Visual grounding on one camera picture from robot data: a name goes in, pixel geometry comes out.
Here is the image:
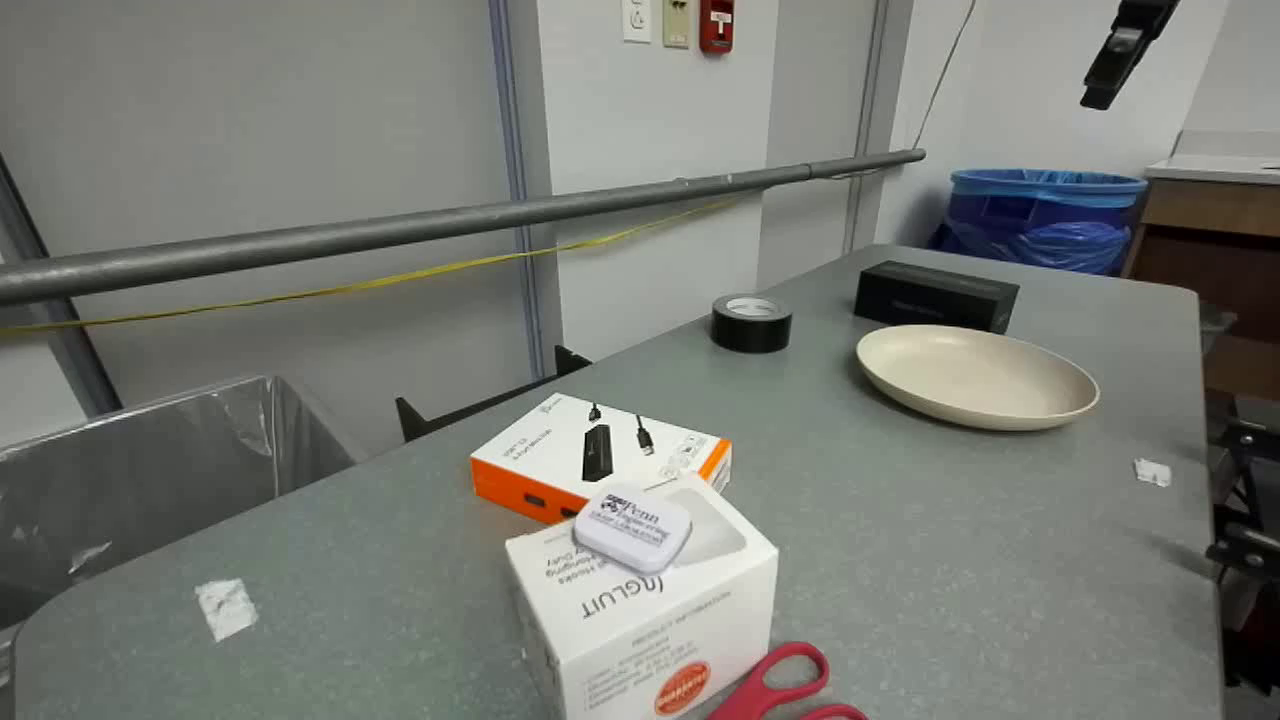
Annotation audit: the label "wooden cabinet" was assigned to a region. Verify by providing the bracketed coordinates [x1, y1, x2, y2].
[1124, 128, 1280, 404]

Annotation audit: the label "blue lined trash bin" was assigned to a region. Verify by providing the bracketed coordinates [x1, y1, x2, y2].
[929, 163, 1150, 281]

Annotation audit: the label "thin hanging wall cable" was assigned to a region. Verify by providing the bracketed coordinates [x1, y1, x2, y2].
[914, 0, 981, 152]

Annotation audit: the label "yellow cable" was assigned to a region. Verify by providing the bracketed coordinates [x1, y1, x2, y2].
[0, 197, 754, 341]

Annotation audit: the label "red fire alarm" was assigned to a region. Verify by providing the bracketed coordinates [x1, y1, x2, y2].
[695, 0, 742, 62]

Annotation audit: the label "red handled scissors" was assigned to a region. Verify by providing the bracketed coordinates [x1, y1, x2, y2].
[703, 640, 873, 720]

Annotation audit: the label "large white tape piece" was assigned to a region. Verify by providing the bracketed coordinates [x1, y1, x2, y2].
[192, 578, 259, 643]

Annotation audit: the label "beige round plate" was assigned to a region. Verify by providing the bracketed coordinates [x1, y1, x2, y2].
[853, 322, 1105, 437]

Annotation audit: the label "black tape roll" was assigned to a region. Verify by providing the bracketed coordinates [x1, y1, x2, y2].
[708, 291, 798, 357]

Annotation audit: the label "grey metal rail pipe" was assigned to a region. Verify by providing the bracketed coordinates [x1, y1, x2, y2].
[0, 146, 929, 310]

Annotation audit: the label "white cardboard box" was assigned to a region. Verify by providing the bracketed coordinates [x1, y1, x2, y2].
[500, 478, 786, 720]

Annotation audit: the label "beige wall thermostat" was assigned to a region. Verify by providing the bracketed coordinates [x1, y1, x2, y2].
[660, 0, 695, 52]

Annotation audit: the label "orange and white box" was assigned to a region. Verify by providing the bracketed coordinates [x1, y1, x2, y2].
[467, 388, 736, 529]

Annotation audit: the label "black rectangular box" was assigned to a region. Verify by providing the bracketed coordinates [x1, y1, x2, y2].
[853, 255, 1026, 335]

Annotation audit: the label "grey bin with plastic liner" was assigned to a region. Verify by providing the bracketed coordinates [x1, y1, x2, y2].
[0, 373, 357, 634]

